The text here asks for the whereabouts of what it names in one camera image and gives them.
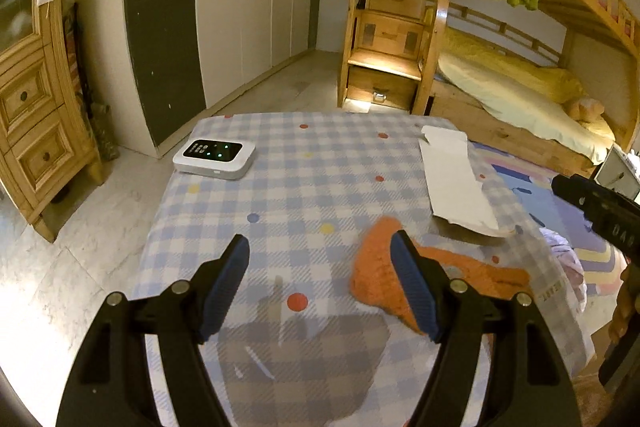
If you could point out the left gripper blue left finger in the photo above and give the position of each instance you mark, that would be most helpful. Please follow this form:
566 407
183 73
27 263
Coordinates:
216 283

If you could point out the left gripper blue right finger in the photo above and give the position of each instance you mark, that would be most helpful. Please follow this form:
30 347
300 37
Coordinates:
424 283

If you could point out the orange plush toy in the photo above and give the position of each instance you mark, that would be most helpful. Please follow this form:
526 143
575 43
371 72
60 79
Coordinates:
377 272

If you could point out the white cardboard box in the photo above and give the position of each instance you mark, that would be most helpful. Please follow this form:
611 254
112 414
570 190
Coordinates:
454 191

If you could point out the clear plastic bag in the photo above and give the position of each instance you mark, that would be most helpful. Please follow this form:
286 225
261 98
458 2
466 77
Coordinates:
289 367

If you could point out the right hand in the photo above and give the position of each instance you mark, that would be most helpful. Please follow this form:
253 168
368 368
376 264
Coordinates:
627 304

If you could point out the white bedside table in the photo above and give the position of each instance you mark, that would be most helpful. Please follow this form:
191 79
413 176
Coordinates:
620 173

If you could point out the rainbow oval rug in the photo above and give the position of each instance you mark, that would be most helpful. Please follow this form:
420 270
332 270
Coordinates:
602 263

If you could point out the checkered tablecloth table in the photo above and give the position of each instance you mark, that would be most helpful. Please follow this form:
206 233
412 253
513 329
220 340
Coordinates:
319 181

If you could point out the plush bear toy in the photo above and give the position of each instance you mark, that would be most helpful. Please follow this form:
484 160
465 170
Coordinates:
584 109

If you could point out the white digital timer device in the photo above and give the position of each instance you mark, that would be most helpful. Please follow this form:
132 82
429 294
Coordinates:
220 159

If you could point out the yellow bed duvet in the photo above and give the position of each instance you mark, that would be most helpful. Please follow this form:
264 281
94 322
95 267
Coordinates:
522 94

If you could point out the pink fluffy chair right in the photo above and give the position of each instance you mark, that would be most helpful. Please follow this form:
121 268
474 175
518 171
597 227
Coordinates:
594 403

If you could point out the wooden bunk bed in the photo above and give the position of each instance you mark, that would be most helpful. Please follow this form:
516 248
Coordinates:
600 46

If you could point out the wooden cabinet glass door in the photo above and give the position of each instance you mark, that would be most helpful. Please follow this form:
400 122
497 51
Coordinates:
46 138

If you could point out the wooden stair drawers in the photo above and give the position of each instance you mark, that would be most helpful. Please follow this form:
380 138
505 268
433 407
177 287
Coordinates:
390 53

